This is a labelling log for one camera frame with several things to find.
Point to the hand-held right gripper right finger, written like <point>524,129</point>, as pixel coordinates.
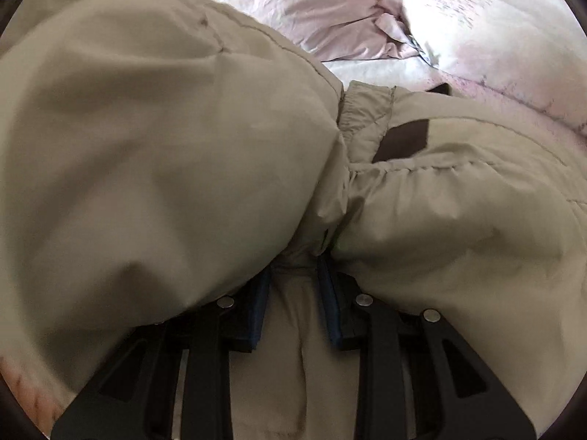
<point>331,309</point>

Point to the beige puffer jacket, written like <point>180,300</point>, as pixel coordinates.
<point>151,160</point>

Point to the pink floral pillow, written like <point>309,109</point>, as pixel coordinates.
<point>495,32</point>
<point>321,13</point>

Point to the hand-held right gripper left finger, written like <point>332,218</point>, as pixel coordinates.
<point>260,314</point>

